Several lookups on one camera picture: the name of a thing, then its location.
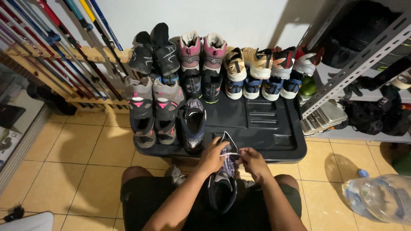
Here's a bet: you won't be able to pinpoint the person's right hand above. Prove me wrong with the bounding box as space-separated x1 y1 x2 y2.
236 148 273 185

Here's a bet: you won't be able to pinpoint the person's left hand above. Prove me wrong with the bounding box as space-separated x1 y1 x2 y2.
197 137 230 175

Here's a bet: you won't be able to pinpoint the navy purple hiking shoe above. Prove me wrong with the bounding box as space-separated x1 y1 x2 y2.
207 131 240 214
178 98 207 153

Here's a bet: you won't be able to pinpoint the grey speckled cloth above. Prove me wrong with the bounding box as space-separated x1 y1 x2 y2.
165 165 187 187

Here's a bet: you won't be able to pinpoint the black plastic container lid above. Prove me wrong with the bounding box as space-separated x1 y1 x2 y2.
133 92 307 164

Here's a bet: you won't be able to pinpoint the grey pink hiking shoe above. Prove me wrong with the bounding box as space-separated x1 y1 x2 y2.
124 76 157 149
152 78 186 145

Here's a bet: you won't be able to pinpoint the black shoe lime sole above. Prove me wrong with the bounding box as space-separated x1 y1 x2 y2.
202 75 223 104

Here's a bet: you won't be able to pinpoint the navy shoe white sole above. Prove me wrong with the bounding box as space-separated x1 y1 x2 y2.
280 72 302 99
262 76 284 101
242 76 263 100
225 78 244 100

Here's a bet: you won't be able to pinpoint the black blue trail shoe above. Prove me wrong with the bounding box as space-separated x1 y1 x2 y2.
184 74 203 99
161 73 180 86

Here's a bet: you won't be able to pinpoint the person's black shorts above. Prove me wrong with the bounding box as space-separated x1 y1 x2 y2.
120 176 302 231

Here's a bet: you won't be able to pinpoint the green round object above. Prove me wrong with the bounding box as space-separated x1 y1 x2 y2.
299 76 318 97

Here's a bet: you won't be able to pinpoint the tan black sneaker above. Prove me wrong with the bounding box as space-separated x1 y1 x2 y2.
241 47 273 80
224 47 247 82

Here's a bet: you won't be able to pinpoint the magenta grey hiking boot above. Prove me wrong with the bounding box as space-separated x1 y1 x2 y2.
179 31 202 76
202 33 227 77

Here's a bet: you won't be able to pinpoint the black red white sneaker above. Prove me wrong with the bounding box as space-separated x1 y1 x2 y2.
271 46 296 79
293 45 325 77

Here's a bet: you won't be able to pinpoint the black grey hiking boot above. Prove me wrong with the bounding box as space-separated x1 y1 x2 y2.
128 31 154 75
150 22 180 77

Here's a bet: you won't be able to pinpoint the clear plastic water jug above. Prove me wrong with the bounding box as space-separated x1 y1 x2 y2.
342 169 411 224

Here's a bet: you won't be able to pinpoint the grey metal shelf rack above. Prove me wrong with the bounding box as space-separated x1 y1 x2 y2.
297 0 411 144

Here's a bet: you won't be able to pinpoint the wooden pole rack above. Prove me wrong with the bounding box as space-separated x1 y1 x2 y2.
6 45 134 113

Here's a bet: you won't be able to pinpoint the black bag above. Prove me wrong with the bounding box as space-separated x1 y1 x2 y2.
27 83 77 116

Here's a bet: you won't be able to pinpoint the row of trekking poles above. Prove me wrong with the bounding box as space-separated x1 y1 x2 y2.
0 0 129 110

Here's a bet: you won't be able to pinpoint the white object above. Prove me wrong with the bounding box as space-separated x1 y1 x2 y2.
0 212 54 231

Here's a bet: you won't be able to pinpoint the glass display cabinet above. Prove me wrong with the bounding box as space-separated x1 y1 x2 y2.
0 62 49 193

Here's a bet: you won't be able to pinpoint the small black floor object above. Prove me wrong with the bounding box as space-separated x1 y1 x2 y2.
3 205 25 222

